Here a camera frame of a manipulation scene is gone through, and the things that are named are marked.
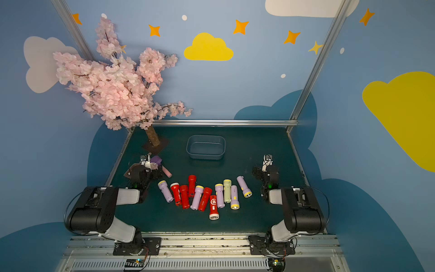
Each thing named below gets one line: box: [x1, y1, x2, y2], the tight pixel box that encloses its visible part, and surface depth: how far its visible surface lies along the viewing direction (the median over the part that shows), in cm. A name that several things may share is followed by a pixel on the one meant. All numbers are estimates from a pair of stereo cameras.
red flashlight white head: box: [169, 182, 182, 207], surface depth 90 cm
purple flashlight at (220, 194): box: [215, 183, 225, 209], surface depth 90 cm
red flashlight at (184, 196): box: [180, 184, 190, 210], surface depth 88 cm
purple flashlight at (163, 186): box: [157, 180, 174, 203], surface depth 90 cm
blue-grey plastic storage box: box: [185, 134, 226, 160], surface depth 110 cm
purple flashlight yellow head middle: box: [190, 184, 205, 211], surface depth 89 cm
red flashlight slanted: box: [198, 187, 213, 212], surface depth 88 cm
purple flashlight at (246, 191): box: [236, 175, 253, 199], surface depth 92 cm
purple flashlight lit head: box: [230, 184, 241, 211], surface depth 88 cm
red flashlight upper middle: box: [188, 174, 197, 199], surface depth 93 cm
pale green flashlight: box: [223, 179, 232, 203], surface depth 91 cm
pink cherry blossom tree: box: [52, 18, 194, 147], surface depth 72 cm
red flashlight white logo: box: [209, 194, 220, 221], surface depth 84 cm
